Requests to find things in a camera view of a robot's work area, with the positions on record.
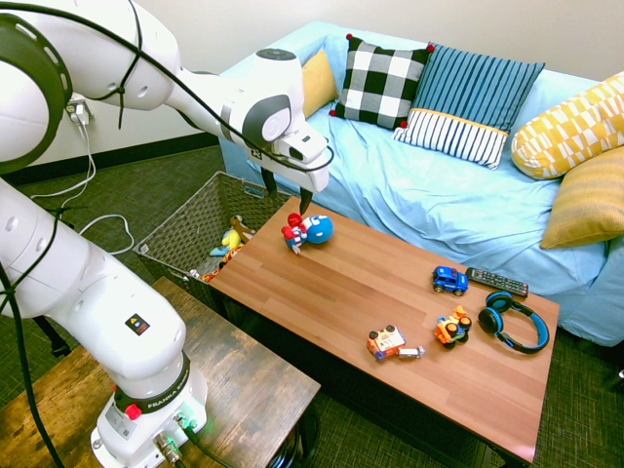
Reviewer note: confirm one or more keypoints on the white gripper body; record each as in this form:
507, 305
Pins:
302, 153

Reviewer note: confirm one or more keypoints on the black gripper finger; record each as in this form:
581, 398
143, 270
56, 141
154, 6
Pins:
269, 184
306, 201

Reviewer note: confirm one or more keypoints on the red blue stuffed toy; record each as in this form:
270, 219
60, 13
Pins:
308, 231

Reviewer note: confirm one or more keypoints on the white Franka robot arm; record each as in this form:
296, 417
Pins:
92, 292

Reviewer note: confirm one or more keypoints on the toys in basket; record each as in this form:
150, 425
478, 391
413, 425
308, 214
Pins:
235, 234

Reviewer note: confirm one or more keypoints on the dark woven wicker basket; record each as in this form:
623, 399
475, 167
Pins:
205, 219

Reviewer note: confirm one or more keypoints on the orange patterned toy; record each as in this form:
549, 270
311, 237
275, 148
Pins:
222, 270

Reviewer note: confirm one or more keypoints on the orange white toy vehicle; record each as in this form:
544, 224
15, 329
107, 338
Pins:
387, 341

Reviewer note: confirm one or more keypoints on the blue toy car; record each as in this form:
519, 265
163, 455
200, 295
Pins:
450, 280

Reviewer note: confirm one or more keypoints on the orange toy construction truck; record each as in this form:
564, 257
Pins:
453, 329

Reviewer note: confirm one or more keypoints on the plain yellow pillow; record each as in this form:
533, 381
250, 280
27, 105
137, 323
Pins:
317, 83

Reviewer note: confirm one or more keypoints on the black white checkered pillow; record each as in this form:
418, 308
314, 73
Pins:
379, 83

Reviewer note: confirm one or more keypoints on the light blue covered sofa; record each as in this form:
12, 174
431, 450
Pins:
439, 195

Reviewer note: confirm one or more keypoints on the wooden coffee table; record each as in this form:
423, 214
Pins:
390, 317

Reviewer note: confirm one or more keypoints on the blue striped pillow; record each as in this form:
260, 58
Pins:
463, 105

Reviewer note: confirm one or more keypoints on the rustic wooden robot stand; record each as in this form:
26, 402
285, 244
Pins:
234, 390

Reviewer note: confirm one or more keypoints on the black remote control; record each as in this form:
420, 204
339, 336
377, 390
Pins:
497, 282

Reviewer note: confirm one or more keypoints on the blue black headphones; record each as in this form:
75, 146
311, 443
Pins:
514, 322

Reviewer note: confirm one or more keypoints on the yellow white patterned bolster pillow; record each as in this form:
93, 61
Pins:
565, 134

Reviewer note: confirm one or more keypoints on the yellow textured square pillow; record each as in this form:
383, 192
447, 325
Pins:
590, 202

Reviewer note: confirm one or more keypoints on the white wall power adapter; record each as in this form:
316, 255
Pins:
78, 111

